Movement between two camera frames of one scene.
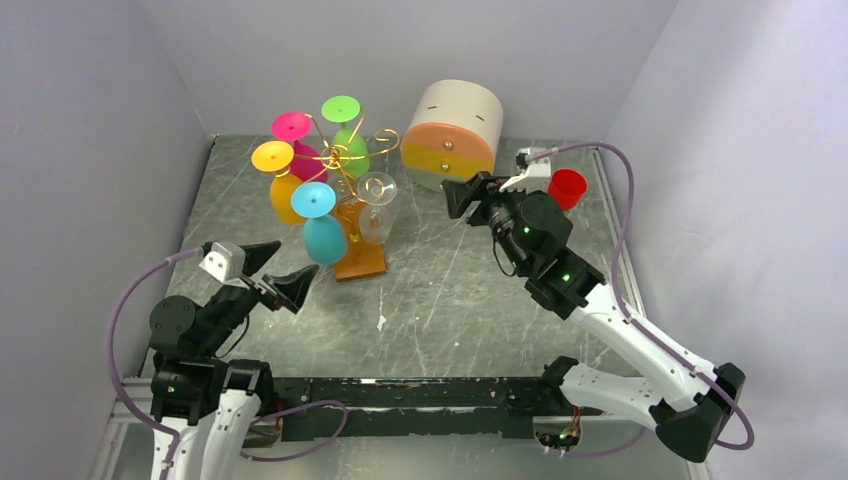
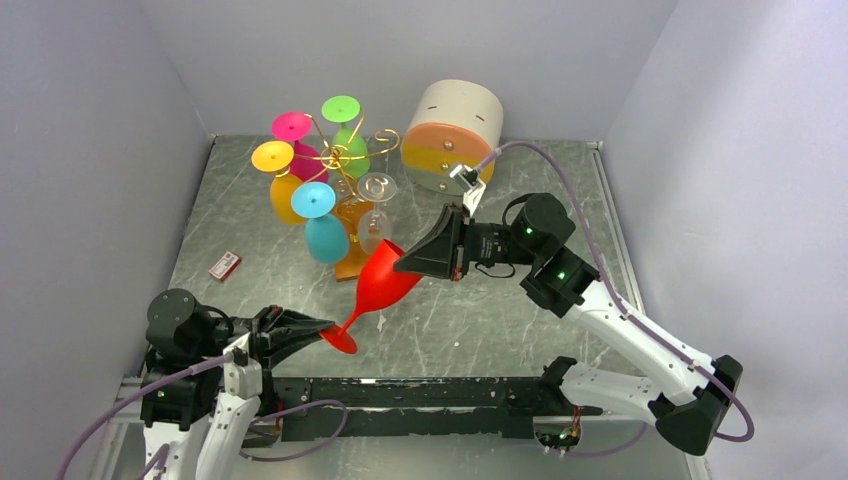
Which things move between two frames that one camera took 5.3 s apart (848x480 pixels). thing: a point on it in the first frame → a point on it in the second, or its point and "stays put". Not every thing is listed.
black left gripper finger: x=292 y=287 → x=276 y=356
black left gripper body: x=231 y=303 → x=236 y=327
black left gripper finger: x=256 y=255 → x=279 y=319
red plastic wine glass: x=567 y=185 → x=380 y=285
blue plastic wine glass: x=325 y=238 stays put
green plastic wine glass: x=349 y=148 stays put
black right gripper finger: x=463 y=196 → x=441 y=251
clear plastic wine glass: x=377 y=220 stays put
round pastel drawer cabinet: x=453 y=132 stays put
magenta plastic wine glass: x=308 y=164 stays put
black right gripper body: x=496 y=209 → x=487 y=243
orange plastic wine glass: x=277 y=157 stays put
